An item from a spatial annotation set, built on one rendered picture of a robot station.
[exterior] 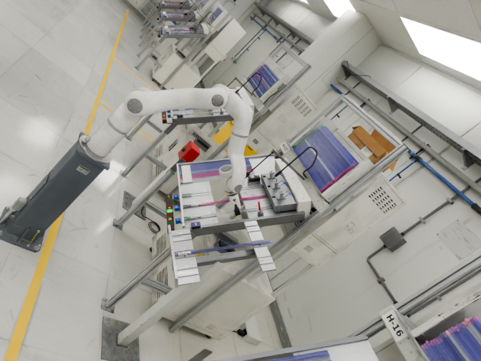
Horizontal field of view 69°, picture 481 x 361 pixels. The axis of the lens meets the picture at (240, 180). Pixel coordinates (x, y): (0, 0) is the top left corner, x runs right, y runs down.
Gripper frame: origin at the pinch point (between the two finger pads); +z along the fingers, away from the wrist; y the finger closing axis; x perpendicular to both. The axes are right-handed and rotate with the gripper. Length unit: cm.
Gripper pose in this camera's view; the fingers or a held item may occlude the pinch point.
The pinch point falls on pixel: (237, 211)
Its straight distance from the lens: 207.5
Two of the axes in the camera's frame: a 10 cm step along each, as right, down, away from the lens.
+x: -9.6, 2.6, -0.6
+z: 1.8, 7.9, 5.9
